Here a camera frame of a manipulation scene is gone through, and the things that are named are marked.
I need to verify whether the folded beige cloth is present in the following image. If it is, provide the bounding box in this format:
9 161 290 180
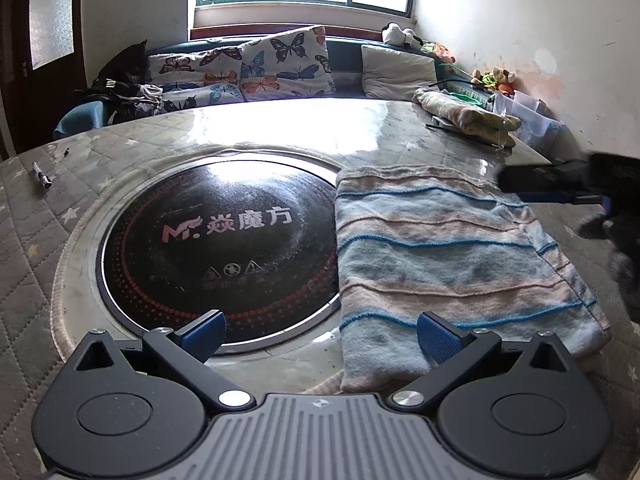
412 87 523 148

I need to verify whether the blue striped knit sweater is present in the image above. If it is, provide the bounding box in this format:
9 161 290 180
334 162 613 393

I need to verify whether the brown wooden door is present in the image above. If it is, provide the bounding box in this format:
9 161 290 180
0 0 86 158

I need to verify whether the brown plush toy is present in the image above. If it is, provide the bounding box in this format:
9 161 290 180
470 67 518 93

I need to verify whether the black bag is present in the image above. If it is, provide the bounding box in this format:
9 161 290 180
75 40 151 111

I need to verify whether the large butterfly print pillow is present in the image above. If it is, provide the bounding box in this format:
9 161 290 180
240 25 336 98

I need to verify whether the round black induction cooktop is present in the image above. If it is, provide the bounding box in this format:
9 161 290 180
52 146 351 363

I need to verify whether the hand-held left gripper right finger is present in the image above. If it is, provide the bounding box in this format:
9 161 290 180
390 311 575 410

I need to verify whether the blue sofa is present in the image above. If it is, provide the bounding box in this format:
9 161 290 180
52 35 566 141

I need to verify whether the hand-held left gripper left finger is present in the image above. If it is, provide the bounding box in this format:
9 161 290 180
74 310 254 410

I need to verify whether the orange green toy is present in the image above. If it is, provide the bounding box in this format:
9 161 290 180
422 42 458 66

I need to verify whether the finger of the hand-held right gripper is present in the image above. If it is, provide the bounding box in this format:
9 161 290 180
500 159 592 195
517 189 615 213

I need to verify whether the clear plastic storage box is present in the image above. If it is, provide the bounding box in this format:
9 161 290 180
492 90 566 153

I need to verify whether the white cushion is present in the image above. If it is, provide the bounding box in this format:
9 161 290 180
361 44 438 101

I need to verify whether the white plush toy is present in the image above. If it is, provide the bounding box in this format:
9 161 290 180
382 23 423 51

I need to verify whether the black white patterned cloth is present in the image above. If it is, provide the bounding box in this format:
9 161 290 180
107 80 163 121

